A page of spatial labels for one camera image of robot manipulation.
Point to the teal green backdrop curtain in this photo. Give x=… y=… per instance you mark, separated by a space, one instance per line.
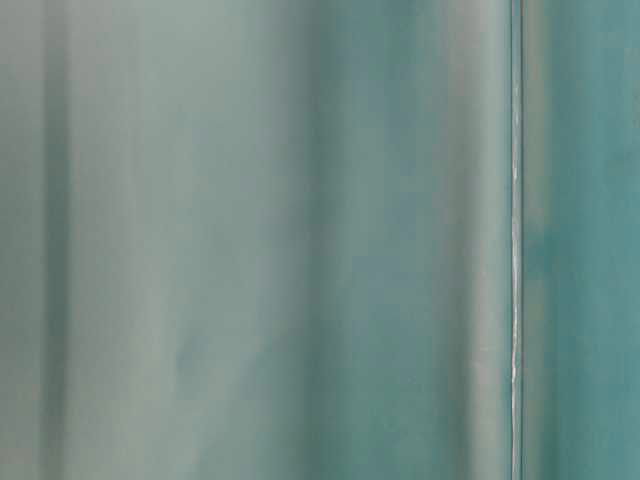
x=319 y=239

